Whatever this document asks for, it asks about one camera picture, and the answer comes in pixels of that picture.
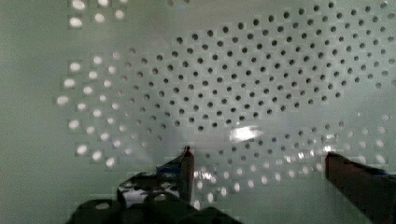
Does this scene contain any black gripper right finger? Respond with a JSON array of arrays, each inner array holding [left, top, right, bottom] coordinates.
[[325, 152, 396, 224]]

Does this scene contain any mint green oval strainer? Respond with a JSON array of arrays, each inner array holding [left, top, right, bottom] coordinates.
[[1, 0, 395, 224]]

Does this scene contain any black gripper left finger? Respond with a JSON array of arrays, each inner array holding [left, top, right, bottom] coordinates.
[[117, 146, 194, 205]]

